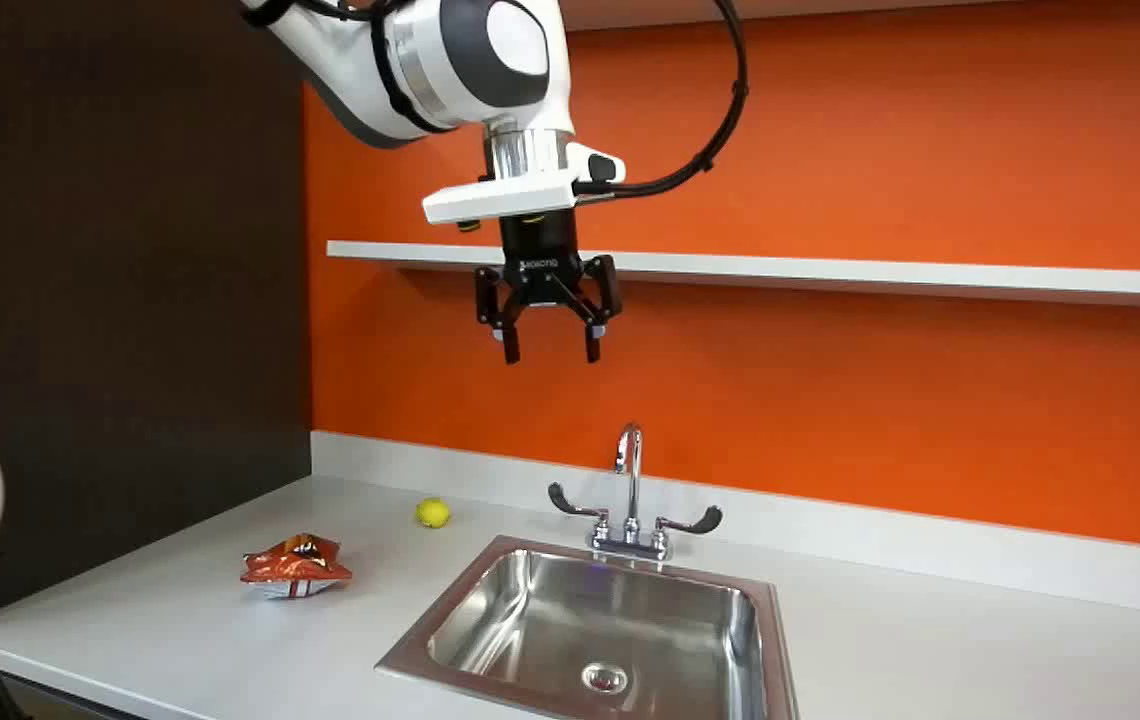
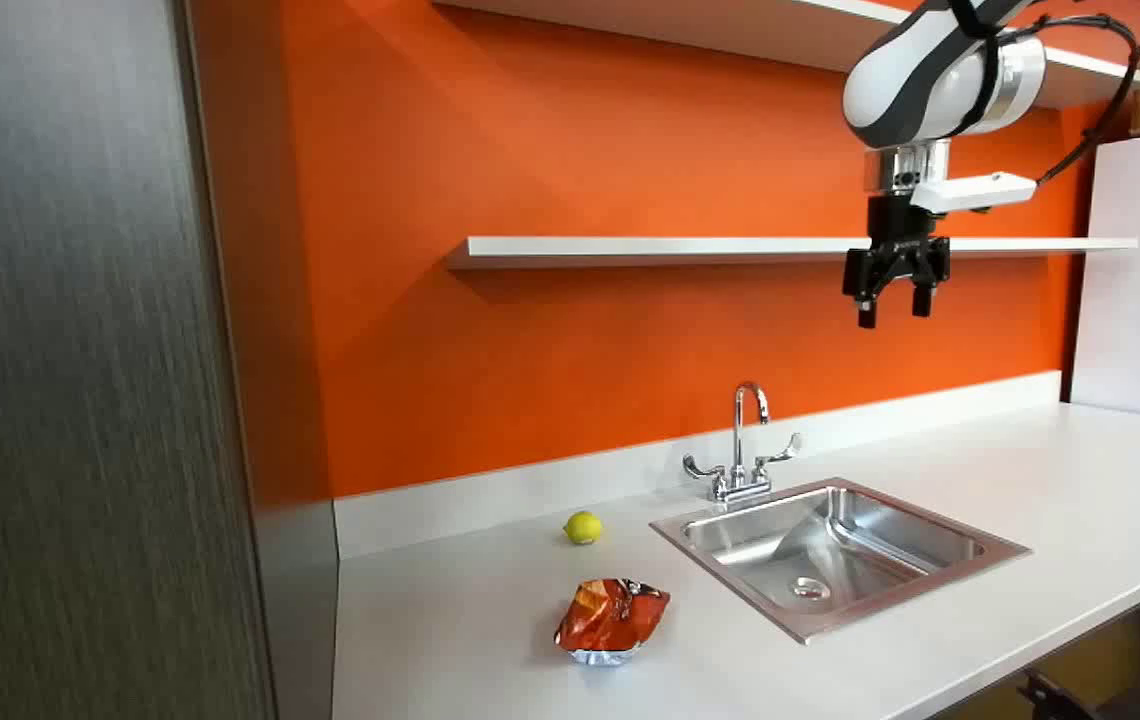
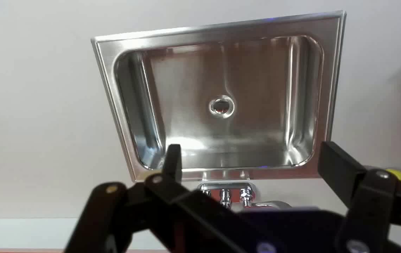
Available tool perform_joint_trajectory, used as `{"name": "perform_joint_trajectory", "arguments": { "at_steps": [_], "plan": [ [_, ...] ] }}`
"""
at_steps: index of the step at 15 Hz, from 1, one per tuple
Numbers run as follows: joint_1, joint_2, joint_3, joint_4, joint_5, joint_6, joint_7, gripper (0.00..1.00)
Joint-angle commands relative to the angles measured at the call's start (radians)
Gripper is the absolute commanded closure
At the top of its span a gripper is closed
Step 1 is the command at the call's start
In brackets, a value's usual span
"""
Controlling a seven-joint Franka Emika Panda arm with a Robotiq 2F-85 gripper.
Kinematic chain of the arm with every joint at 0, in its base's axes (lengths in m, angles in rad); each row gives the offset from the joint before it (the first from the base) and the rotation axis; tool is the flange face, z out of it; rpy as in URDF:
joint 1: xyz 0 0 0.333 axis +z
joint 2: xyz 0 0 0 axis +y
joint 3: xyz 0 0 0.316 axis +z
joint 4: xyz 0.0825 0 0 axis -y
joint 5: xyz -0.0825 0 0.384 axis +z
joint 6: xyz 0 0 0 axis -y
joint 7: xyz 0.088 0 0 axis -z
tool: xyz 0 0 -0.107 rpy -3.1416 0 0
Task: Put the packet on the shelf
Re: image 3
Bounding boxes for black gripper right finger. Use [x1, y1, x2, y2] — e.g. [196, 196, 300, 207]
[318, 140, 401, 253]

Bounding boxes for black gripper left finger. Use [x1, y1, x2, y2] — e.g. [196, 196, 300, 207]
[64, 144, 276, 253]

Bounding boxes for stainless steel sink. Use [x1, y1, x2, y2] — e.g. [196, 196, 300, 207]
[90, 11, 348, 183]

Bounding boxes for chrome two-handle faucet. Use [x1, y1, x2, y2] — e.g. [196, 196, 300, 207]
[199, 182, 292, 214]

